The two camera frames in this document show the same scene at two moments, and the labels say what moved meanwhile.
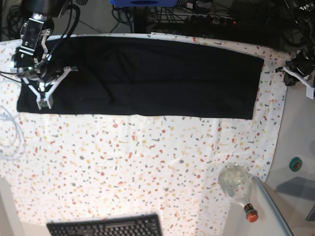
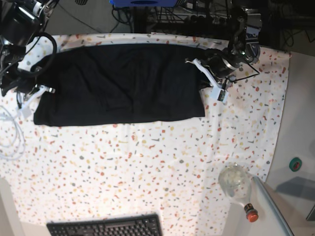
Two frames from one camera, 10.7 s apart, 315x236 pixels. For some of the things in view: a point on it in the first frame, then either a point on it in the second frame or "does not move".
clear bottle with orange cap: x=236 y=181 does not move
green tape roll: x=295 y=163 does not move
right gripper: x=300 y=65 -> x=216 y=69
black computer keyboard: x=145 y=224 does not move
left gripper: x=46 y=100 -> x=38 y=90
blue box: x=143 y=3 does not move
